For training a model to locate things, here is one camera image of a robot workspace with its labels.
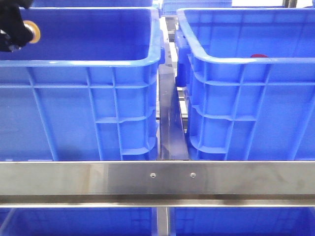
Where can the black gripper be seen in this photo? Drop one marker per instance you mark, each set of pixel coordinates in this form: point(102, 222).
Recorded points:
point(13, 33)

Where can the red mushroom push button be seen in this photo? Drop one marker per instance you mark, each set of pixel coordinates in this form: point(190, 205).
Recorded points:
point(259, 56)

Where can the rear left blue crate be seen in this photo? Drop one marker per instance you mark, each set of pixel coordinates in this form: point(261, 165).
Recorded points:
point(96, 3)

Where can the left blue plastic crate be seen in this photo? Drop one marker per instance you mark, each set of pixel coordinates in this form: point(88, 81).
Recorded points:
point(86, 91)

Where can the blue plastic crate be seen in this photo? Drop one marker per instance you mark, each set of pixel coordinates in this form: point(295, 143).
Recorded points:
point(242, 108)
point(86, 91)

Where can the rear right blue crate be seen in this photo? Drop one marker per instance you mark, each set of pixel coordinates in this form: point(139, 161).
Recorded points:
point(169, 7)

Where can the lower left blue crate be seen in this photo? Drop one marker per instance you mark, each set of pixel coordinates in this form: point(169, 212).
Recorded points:
point(121, 221)

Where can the steel shelf centre divider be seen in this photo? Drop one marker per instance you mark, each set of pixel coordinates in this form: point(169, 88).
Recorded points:
point(171, 132)

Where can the right blue plastic crate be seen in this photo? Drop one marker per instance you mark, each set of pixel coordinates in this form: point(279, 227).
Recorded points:
point(242, 108)

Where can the lower right blue crate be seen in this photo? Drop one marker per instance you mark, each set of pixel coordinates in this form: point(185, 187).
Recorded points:
point(242, 221)

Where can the steel shelf front rail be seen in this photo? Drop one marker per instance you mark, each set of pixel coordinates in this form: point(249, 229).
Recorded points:
point(158, 184)

